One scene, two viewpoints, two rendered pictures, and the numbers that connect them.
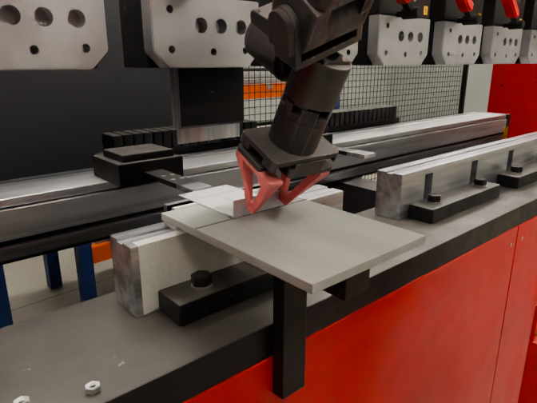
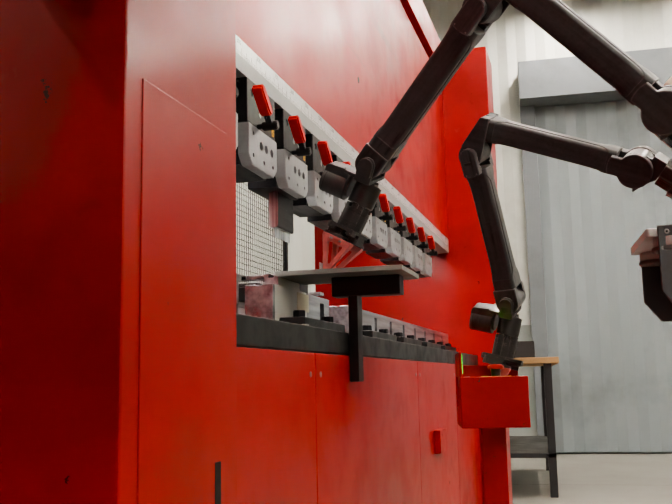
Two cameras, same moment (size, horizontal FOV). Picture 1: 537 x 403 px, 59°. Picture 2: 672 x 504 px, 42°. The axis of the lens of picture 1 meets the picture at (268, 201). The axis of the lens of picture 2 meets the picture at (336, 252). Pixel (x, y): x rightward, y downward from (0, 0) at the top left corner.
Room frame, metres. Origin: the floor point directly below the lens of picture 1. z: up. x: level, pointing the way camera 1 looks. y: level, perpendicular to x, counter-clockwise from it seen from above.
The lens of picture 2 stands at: (-0.97, 0.98, 0.78)
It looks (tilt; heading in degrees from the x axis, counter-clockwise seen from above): 8 degrees up; 327
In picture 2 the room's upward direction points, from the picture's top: 1 degrees counter-clockwise
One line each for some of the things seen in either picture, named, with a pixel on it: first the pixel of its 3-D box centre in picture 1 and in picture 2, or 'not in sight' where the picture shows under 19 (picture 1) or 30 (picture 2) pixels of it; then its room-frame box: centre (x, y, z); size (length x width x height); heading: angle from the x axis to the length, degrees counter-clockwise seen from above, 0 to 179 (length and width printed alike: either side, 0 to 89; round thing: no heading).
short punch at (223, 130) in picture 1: (208, 104); (281, 218); (0.64, 0.08, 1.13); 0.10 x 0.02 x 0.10; 131
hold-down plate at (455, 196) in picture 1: (457, 200); (375, 338); (0.99, -0.41, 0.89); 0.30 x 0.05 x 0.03; 131
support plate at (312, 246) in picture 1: (284, 227); (349, 275); (0.52, -0.02, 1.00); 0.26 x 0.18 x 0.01; 41
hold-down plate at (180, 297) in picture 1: (260, 273); (314, 328); (0.62, 0.01, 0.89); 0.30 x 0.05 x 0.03; 131
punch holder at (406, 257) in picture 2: not in sight; (395, 239); (1.41, -0.81, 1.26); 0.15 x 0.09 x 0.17; 131
